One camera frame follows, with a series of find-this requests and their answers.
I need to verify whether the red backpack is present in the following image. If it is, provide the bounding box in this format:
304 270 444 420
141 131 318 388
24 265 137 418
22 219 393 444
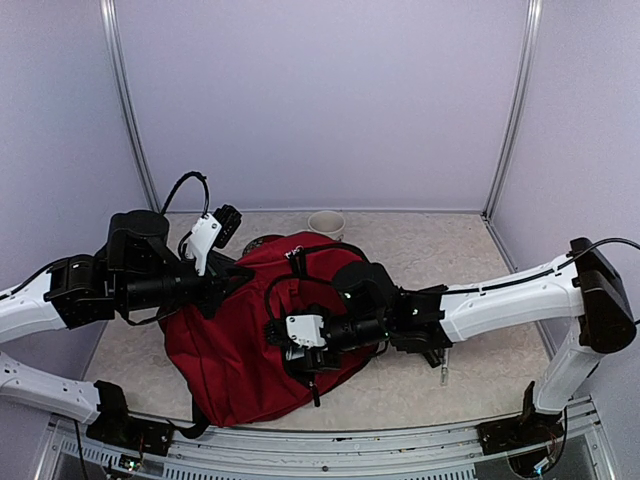
160 232 377 439

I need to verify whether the slim white pen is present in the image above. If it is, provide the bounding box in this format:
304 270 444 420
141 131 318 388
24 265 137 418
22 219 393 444
440 349 449 386

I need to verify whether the blue black highlighter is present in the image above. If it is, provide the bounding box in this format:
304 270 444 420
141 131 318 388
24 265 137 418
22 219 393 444
423 349 443 368

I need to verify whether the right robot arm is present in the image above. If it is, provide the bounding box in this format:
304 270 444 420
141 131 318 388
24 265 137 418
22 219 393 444
265 238 637 455

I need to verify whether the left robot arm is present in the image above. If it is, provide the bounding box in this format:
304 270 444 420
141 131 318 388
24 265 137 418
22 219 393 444
1 205 251 456

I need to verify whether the red floral saucer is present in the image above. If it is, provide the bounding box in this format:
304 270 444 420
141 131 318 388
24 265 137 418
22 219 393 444
242 236 268 256

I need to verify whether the white floral mug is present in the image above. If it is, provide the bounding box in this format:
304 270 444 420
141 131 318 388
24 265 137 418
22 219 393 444
307 210 346 241

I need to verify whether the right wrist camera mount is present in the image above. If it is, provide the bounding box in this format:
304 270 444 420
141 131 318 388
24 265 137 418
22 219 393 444
264 314 327 348

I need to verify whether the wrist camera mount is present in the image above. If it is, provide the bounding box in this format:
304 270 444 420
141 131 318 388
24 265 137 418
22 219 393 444
264 314 327 348
178 204 242 276

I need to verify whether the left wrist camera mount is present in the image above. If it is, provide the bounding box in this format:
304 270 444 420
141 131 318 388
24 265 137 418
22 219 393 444
178 204 242 276

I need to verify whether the front aluminium rail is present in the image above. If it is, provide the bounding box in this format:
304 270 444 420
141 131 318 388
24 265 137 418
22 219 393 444
32 397 621 480

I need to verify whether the left aluminium frame post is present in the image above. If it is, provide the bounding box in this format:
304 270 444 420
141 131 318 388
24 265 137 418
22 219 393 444
99 0 161 212

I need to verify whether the aluminium frame post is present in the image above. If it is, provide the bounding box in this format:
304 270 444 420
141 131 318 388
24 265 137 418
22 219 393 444
483 0 544 223
99 0 161 212

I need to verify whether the right aluminium frame post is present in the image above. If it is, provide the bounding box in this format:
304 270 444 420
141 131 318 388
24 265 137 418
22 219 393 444
483 0 544 223

